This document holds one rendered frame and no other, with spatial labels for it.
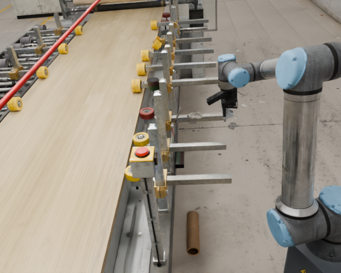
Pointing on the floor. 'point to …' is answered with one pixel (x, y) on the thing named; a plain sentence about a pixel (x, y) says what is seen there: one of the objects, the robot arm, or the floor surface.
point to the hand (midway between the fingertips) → (223, 119)
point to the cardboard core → (192, 233)
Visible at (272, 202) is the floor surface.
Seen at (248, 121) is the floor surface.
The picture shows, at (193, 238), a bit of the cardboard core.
